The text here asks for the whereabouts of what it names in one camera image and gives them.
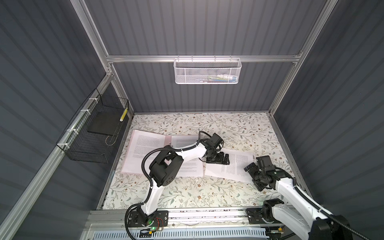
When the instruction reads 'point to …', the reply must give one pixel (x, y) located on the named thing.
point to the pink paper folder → (168, 144)
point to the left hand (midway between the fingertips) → (223, 162)
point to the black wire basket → (90, 134)
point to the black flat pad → (105, 123)
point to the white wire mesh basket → (207, 71)
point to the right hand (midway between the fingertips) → (250, 175)
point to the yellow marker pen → (121, 119)
